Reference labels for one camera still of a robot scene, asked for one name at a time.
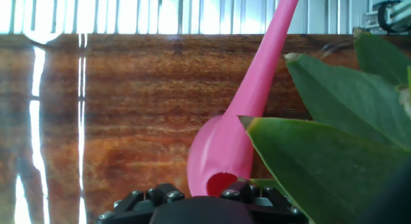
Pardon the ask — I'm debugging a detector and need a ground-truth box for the aluminium profile strut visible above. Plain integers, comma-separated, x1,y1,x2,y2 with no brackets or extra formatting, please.
359,0,411,35

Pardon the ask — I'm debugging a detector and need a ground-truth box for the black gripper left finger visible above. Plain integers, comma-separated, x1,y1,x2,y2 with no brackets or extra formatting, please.
95,183,186,224

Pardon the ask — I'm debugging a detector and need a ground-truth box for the potted green leafy plant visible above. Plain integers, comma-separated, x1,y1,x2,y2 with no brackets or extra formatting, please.
238,26,411,224

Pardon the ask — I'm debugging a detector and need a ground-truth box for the pink plastic watering can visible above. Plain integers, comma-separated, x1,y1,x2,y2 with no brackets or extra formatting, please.
186,0,302,198

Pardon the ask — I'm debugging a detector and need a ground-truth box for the glossy wood grain board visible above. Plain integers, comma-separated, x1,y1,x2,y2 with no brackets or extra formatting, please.
0,33,411,224

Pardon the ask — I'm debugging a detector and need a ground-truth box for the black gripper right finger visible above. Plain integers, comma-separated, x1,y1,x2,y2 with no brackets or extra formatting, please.
220,180,309,223

